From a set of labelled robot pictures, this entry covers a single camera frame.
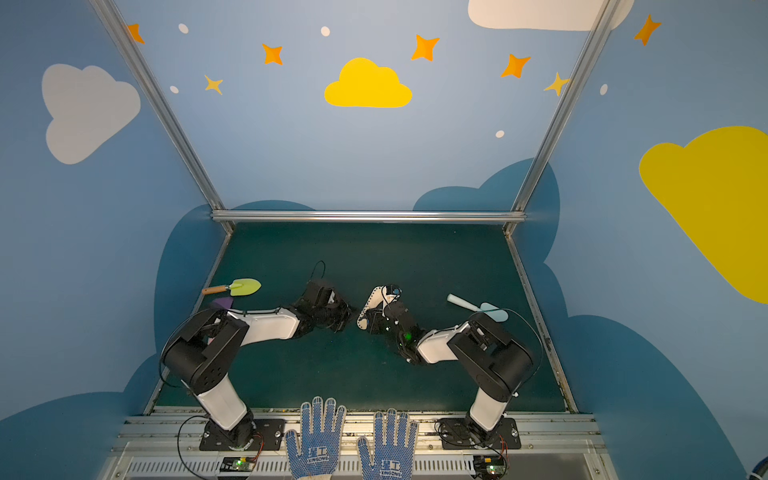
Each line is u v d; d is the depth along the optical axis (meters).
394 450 0.72
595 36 0.73
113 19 0.70
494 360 0.48
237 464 0.71
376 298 0.94
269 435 0.74
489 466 0.71
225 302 0.99
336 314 0.84
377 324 0.82
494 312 0.98
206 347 0.48
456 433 0.76
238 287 1.01
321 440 0.73
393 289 0.83
